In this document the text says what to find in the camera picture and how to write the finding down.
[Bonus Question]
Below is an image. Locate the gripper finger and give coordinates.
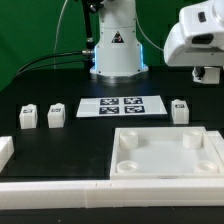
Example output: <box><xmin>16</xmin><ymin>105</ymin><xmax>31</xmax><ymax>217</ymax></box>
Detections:
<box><xmin>193</xmin><ymin>66</ymin><xmax>204</xmax><ymax>79</ymax></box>

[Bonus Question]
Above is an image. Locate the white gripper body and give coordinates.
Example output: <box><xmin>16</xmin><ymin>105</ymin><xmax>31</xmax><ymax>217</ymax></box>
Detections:
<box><xmin>164</xmin><ymin>0</ymin><xmax>224</xmax><ymax>66</ymax></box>

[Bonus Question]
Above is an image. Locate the white square tabletop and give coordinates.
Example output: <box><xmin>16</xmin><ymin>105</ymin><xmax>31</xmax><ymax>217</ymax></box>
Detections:
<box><xmin>110</xmin><ymin>127</ymin><xmax>224</xmax><ymax>180</ymax></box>

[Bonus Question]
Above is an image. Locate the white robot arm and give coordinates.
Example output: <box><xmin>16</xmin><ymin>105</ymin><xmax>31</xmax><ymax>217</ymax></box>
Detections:
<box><xmin>90</xmin><ymin>0</ymin><xmax>224</xmax><ymax>82</ymax></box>

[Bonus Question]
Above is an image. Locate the marker sheet with tags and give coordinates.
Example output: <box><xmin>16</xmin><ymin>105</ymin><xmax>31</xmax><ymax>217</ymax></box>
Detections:
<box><xmin>76</xmin><ymin>96</ymin><xmax>167</xmax><ymax>118</ymax></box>

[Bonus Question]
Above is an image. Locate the white left fence block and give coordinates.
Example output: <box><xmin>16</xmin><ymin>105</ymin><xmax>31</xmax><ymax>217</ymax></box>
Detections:
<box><xmin>0</xmin><ymin>136</ymin><xmax>14</xmax><ymax>173</ymax></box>

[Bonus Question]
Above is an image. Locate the black camera pole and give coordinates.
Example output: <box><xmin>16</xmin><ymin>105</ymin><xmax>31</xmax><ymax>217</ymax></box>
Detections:
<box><xmin>81</xmin><ymin>0</ymin><xmax>100</xmax><ymax>49</ymax></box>

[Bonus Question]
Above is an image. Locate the white front fence rail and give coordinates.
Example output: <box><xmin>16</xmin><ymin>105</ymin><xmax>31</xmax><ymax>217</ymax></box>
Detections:
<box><xmin>0</xmin><ymin>178</ymin><xmax>224</xmax><ymax>210</ymax></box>

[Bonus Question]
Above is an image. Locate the grey thin cable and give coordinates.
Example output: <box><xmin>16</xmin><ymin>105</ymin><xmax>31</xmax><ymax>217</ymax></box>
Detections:
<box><xmin>53</xmin><ymin>0</ymin><xmax>70</xmax><ymax>70</ymax></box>

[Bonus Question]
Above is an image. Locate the black cable pair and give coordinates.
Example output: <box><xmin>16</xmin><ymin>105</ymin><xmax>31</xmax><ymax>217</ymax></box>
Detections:
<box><xmin>14</xmin><ymin>49</ymin><xmax>96</xmax><ymax>77</ymax></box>

